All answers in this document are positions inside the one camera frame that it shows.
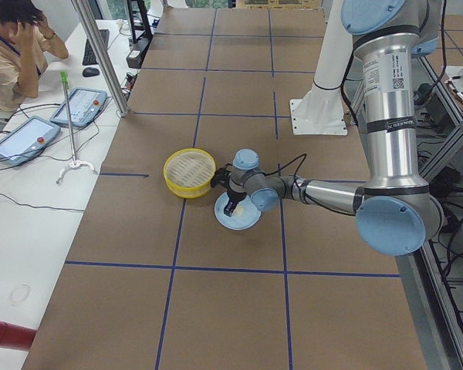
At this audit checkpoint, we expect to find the near blue teach pendant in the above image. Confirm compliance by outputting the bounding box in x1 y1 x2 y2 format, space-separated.
0 116 60 165

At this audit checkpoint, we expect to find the black computer mouse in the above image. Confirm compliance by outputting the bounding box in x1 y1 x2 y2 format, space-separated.
82 67 100 78

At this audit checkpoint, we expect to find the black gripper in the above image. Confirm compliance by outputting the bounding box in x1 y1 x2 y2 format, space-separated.
224 180 242 215

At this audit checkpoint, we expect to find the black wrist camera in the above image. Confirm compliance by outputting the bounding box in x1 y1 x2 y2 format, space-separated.
210 163 231 188

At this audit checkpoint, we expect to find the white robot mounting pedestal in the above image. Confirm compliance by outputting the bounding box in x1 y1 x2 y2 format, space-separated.
290 1 353 136

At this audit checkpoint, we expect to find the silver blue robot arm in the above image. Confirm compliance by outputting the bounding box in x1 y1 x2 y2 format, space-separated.
212 1 445 256

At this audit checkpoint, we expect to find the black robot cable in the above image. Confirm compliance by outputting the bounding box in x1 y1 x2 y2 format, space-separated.
262 153 308 177

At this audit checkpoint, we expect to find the aluminium frame rail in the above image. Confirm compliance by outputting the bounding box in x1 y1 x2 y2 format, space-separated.
421 241 463 369

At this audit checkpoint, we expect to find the aluminium frame post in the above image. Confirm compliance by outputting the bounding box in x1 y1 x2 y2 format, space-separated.
72 0 130 117

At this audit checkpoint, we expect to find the black keyboard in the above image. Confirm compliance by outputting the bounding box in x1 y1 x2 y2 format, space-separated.
82 29 110 66

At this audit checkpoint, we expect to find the light blue plate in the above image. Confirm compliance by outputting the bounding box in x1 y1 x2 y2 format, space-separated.
215 192 262 230

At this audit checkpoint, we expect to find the white steamed bun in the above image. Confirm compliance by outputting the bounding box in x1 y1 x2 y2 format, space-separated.
232 205 245 217

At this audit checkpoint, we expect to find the person in beige shirt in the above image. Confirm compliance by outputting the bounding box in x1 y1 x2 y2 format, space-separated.
0 1 69 113

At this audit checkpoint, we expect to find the metal stand with green tip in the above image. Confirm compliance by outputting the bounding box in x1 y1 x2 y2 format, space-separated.
56 71 98 185

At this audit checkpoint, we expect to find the blue teach pendant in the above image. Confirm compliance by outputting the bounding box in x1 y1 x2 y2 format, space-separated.
0 116 60 165
69 87 108 128

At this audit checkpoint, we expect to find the red cylinder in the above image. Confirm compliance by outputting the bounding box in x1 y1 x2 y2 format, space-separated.
0 321 36 352

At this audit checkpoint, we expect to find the far blue teach pendant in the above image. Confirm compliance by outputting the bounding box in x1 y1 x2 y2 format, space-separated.
69 87 108 128

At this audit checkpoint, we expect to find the black power box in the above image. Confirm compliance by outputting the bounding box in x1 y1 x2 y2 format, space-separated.
126 38 150 69

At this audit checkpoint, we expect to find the yellow bamboo steamer basket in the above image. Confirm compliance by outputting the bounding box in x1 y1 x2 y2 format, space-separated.
163 148 216 199

